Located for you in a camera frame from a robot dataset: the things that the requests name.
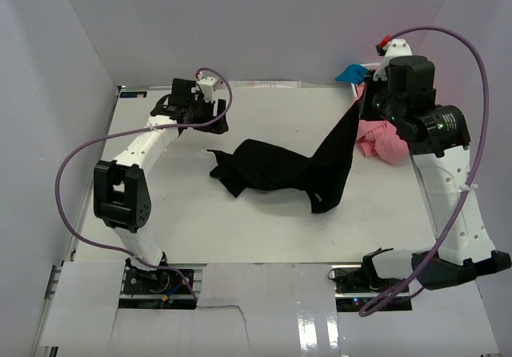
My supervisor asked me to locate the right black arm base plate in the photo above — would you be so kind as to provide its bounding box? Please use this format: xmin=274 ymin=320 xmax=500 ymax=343
xmin=327 ymin=264 xmax=401 ymax=313

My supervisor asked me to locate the pink t shirt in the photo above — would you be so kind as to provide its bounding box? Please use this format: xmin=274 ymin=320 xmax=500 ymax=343
xmin=355 ymin=82 xmax=409 ymax=166

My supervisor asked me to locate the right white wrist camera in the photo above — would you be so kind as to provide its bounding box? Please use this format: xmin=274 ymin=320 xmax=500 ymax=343
xmin=374 ymin=35 xmax=412 ymax=79

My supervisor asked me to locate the black label sticker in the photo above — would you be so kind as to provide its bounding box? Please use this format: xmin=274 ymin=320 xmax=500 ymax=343
xmin=118 ymin=91 xmax=148 ymax=98

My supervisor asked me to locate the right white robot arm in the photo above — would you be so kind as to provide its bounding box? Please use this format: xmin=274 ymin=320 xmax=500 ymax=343
xmin=361 ymin=54 xmax=511 ymax=292

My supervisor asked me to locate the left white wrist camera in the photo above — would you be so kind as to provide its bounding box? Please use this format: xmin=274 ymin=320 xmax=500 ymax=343
xmin=196 ymin=76 xmax=219 ymax=94

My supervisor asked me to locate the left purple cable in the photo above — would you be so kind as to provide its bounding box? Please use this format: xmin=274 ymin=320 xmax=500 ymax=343
xmin=58 ymin=67 xmax=233 ymax=300

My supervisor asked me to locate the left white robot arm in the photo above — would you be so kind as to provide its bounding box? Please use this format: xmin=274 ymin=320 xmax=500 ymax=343
xmin=93 ymin=73 xmax=229 ymax=292

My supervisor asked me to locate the white perforated laundry basket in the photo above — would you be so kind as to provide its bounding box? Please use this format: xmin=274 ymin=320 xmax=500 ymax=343
xmin=351 ymin=62 xmax=379 ymax=100

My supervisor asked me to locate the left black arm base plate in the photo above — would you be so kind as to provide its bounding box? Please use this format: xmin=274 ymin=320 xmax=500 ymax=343
xmin=118 ymin=259 xmax=198 ymax=310

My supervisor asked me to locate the black t shirt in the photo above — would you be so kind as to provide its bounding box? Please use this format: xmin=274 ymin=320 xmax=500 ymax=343
xmin=210 ymin=102 xmax=359 ymax=214

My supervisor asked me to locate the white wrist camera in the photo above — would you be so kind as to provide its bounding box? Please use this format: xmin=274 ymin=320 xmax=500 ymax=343
xmin=374 ymin=35 xmax=412 ymax=79
xmin=196 ymin=76 xmax=219 ymax=94

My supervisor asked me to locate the blue t shirt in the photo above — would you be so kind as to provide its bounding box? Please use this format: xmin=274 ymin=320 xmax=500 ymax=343
xmin=335 ymin=64 xmax=369 ymax=85

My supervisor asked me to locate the printed paper at back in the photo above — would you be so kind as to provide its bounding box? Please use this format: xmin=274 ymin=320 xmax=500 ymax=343
xmin=229 ymin=80 xmax=302 ymax=89

